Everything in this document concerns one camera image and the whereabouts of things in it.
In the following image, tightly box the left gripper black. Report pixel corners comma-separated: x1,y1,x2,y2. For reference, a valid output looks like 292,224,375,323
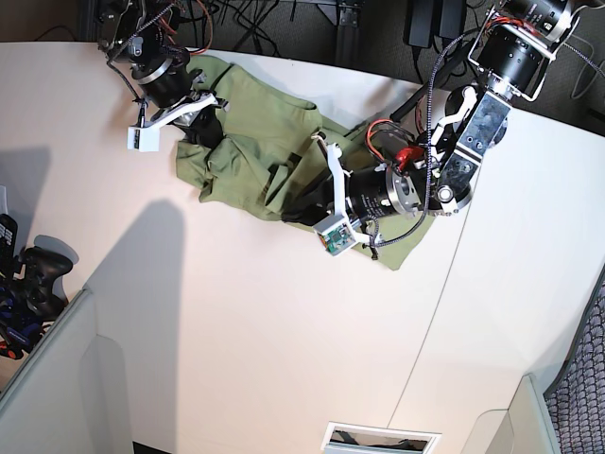
281,166,424,226

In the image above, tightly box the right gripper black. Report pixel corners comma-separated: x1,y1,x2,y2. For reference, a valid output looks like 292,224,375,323
134,59,224,146

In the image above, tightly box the green t-shirt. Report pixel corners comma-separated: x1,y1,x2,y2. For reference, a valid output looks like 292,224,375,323
175,55,439,273

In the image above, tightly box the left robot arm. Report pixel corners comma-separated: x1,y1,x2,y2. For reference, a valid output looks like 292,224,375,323
282,1,604,226

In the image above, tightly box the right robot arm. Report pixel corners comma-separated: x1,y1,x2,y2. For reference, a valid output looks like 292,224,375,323
98,1,227,152

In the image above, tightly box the black remote control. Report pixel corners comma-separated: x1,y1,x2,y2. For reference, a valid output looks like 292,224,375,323
0,214,18,281

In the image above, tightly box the black power adapter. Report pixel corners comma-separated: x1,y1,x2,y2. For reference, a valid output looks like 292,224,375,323
404,0,467,48

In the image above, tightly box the black game controller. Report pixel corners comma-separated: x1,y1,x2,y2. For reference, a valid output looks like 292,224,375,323
17,246,74,322

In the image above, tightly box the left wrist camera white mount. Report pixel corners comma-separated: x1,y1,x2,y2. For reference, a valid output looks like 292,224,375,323
311,132,379,261

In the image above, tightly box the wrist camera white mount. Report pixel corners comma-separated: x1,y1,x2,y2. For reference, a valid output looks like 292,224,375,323
311,132,379,261
127,71,229,152

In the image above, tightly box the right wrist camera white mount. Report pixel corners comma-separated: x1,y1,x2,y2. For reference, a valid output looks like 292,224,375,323
127,71,229,152

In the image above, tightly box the aluminium extrusion post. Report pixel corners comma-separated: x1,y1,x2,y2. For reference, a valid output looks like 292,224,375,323
335,0,364,67

